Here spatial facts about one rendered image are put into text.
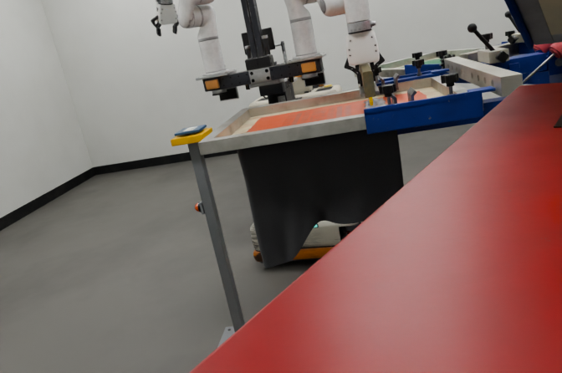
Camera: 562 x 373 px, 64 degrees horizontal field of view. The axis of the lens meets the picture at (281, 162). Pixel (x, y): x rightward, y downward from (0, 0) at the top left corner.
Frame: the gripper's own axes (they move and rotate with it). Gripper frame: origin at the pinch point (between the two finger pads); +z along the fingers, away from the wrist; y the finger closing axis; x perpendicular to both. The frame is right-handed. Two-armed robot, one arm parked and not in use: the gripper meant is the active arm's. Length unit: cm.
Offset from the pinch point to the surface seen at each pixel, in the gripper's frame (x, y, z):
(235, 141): 30, 40, 8
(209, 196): -9, 66, 37
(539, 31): 48, -35, -10
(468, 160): 116, -4, -7
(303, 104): -24.8, 24.9, 8.7
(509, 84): 34.9, -32.9, 3.0
